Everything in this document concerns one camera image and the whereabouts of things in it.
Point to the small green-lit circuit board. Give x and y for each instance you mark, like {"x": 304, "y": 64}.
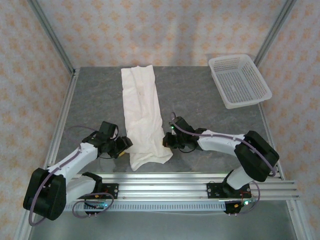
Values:
{"x": 97, "y": 205}
{"x": 243, "y": 203}

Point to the aluminium table side rail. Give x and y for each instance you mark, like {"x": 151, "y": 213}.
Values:
{"x": 72, "y": 85}
{"x": 268, "y": 132}

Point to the aluminium mounting rail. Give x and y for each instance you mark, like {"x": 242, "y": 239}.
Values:
{"x": 162, "y": 187}

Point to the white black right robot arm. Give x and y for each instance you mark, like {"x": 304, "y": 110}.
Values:
{"x": 217, "y": 143}

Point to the grey metal sheet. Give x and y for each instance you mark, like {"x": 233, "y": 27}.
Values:
{"x": 162, "y": 227}

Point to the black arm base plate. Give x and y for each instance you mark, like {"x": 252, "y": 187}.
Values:
{"x": 111, "y": 190}
{"x": 213, "y": 190}

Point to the aluminium frame post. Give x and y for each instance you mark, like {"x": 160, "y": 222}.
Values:
{"x": 53, "y": 35}
{"x": 274, "y": 30}

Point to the white perforated plastic basket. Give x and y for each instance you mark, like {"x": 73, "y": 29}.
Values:
{"x": 240, "y": 82}

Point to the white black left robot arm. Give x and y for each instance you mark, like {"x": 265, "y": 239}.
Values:
{"x": 72, "y": 162}

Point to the white t-shirt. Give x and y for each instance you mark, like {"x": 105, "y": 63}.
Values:
{"x": 142, "y": 112}

